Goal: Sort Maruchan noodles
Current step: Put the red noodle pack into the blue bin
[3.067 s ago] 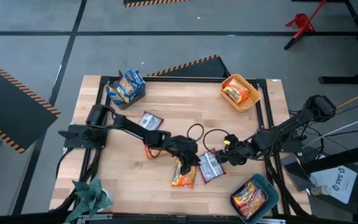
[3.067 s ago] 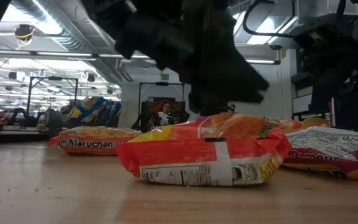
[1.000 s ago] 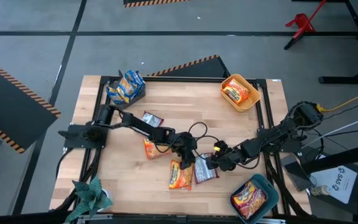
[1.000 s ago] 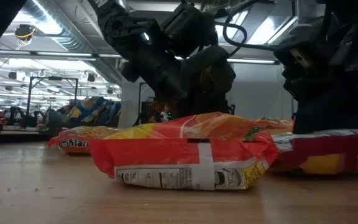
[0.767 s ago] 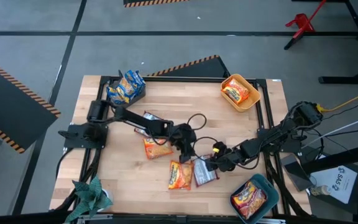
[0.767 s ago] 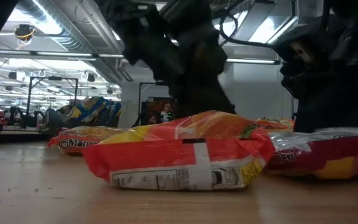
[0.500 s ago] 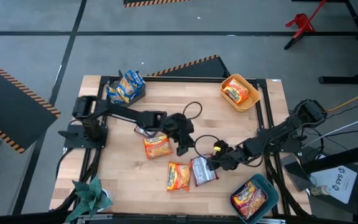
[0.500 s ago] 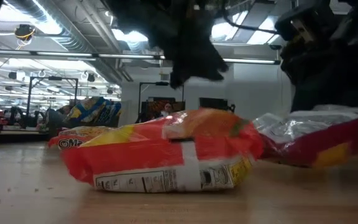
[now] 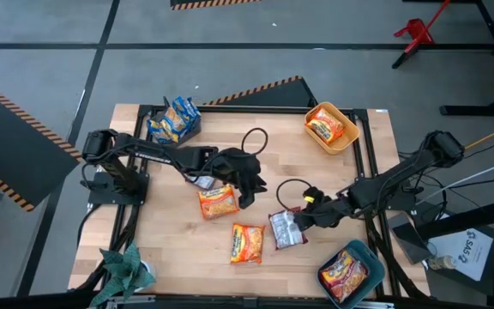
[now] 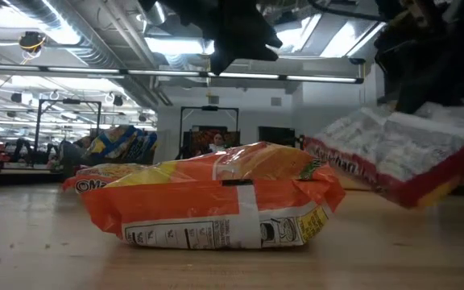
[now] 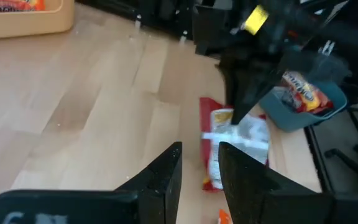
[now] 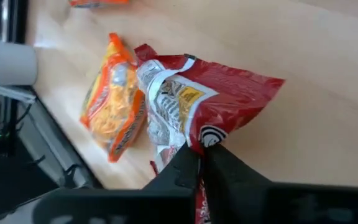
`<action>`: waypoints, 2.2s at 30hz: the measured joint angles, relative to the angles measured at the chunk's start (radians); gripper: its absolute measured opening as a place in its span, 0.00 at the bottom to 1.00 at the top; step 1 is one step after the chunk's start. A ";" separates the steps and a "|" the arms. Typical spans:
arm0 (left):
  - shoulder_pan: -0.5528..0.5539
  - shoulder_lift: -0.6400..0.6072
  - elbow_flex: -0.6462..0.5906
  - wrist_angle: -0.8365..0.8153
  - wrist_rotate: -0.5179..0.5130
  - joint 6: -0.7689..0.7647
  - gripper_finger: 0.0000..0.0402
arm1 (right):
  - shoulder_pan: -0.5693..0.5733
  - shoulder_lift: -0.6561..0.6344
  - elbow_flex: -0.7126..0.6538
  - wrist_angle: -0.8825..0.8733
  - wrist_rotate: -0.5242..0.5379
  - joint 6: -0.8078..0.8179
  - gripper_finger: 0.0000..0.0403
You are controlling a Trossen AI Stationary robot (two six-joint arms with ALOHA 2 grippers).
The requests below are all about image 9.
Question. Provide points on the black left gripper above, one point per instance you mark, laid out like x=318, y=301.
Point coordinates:
x=236, y=167

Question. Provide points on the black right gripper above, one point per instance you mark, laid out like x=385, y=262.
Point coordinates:
x=328, y=212

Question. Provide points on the maroon Maruchan ramen pack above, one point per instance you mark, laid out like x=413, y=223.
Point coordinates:
x=205, y=182
x=343, y=274
x=287, y=232

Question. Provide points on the orange Maruchan ramen pack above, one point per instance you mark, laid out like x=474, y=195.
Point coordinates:
x=218, y=201
x=247, y=242
x=319, y=131
x=332, y=119

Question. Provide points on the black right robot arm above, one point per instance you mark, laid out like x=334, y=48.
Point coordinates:
x=401, y=171

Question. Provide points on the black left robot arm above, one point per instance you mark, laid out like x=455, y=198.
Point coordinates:
x=157, y=154

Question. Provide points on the blue-grey plastic bin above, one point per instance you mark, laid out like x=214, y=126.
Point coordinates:
x=369, y=257

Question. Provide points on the black plastic bin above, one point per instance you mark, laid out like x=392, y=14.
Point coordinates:
x=195, y=129

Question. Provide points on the yellow plastic basket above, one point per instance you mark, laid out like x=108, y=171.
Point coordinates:
x=345, y=141

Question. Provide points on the black hazard-striped platform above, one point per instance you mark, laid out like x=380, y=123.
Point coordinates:
x=212, y=3
x=15, y=129
x=272, y=94

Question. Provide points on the dark tablet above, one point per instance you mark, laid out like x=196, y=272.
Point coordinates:
x=407, y=238

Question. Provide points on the white plant pot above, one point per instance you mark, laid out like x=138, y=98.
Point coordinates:
x=149, y=269

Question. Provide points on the small beige bottle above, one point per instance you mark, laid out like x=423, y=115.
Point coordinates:
x=442, y=262

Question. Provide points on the green artificial plant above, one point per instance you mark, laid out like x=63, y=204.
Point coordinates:
x=122, y=270

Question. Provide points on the white printed paper sheet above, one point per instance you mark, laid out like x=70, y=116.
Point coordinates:
x=465, y=253

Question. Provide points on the red metal stand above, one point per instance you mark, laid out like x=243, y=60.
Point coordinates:
x=416, y=31

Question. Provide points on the black aluminium table frame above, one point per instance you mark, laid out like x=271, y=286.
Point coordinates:
x=298, y=303

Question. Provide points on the black desk frame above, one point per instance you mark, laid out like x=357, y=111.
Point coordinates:
x=478, y=110

